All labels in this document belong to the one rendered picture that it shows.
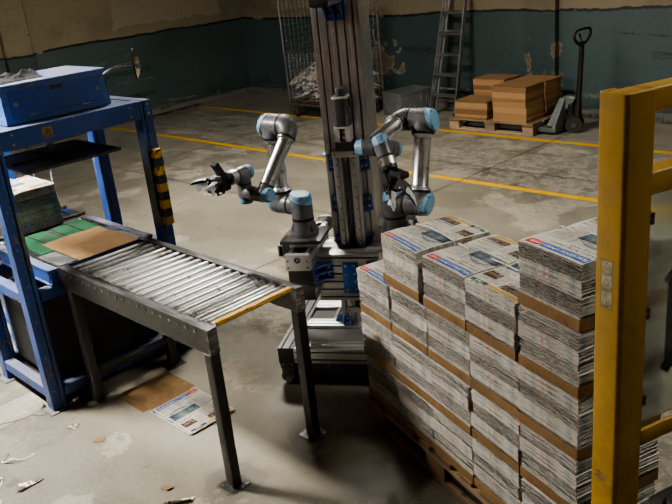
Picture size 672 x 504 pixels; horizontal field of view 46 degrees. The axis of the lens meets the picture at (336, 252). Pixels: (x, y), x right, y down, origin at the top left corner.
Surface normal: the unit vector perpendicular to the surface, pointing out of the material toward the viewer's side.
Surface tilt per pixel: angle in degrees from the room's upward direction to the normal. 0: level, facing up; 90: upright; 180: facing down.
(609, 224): 90
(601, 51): 90
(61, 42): 90
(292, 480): 0
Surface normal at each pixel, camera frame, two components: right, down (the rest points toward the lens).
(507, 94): -0.71, 0.32
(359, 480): -0.10, -0.93
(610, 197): -0.88, 0.25
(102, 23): 0.71, 0.18
